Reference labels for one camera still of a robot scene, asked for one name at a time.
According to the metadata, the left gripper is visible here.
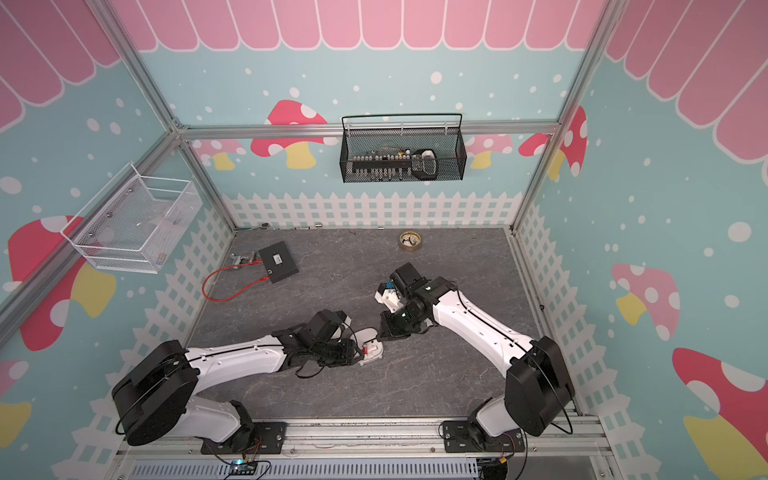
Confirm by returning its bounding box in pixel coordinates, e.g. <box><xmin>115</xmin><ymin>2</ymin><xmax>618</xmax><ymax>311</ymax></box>
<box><xmin>311</xmin><ymin>337</ymin><xmax>365</xmax><ymax>367</ymax></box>

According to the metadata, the white alarm clock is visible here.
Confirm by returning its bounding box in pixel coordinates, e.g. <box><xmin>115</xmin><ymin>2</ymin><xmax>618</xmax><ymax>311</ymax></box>
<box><xmin>354</xmin><ymin>328</ymin><xmax>384</xmax><ymax>365</ymax></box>

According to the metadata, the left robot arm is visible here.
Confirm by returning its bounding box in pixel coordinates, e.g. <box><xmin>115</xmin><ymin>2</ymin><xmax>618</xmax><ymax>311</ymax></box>
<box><xmin>111</xmin><ymin>310</ymin><xmax>383</xmax><ymax>454</ymax></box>

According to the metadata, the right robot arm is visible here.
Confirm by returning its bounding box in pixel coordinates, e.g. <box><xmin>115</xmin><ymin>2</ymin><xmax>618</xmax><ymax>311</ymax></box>
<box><xmin>375</xmin><ymin>263</ymin><xmax>575</xmax><ymax>440</ymax></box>

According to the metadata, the tape roll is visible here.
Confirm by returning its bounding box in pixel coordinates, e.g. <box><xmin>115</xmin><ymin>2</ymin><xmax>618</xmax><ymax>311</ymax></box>
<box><xmin>398</xmin><ymin>231</ymin><xmax>423</xmax><ymax>252</ymax></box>

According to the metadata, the black box device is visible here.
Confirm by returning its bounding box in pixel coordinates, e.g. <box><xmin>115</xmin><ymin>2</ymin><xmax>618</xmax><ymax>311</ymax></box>
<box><xmin>258</xmin><ymin>241</ymin><xmax>299</xmax><ymax>283</ymax></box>

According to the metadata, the small circuit board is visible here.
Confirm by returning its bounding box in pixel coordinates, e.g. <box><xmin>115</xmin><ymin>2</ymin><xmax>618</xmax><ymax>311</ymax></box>
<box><xmin>228</xmin><ymin>460</ymin><xmax>259</xmax><ymax>477</ymax></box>

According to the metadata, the red cable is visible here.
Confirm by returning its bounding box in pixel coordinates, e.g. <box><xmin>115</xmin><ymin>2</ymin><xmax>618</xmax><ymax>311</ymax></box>
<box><xmin>201</xmin><ymin>260</ymin><xmax>271</xmax><ymax>303</ymax></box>

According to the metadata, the aluminium front rail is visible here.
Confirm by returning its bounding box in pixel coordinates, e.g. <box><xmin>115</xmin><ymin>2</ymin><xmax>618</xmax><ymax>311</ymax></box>
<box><xmin>107</xmin><ymin>415</ymin><xmax>622</xmax><ymax>479</ymax></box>

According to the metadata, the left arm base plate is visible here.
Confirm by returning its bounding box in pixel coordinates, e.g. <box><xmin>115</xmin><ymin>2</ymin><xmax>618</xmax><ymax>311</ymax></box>
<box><xmin>200</xmin><ymin>422</ymin><xmax>288</xmax><ymax>456</ymax></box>

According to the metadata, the metal clip bracket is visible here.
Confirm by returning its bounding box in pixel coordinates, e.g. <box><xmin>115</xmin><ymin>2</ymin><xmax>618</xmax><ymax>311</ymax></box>
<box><xmin>230</xmin><ymin>251</ymin><xmax>257</xmax><ymax>269</ymax></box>

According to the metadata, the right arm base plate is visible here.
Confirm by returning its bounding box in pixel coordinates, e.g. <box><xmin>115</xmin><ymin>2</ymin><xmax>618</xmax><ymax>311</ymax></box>
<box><xmin>438</xmin><ymin>420</ymin><xmax>525</xmax><ymax>456</ymax></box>

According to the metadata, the black wire mesh basket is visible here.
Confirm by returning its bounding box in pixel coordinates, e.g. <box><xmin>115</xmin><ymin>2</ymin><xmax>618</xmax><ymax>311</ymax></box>
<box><xmin>339</xmin><ymin>113</ymin><xmax>467</xmax><ymax>183</ymax></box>

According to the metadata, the white wire basket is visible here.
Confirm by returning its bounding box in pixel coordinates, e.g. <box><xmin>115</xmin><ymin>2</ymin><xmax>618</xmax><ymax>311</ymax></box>
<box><xmin>60</xmin><ymin>164</ymin><xmax>203</xmax><ymax>274</ymax></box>

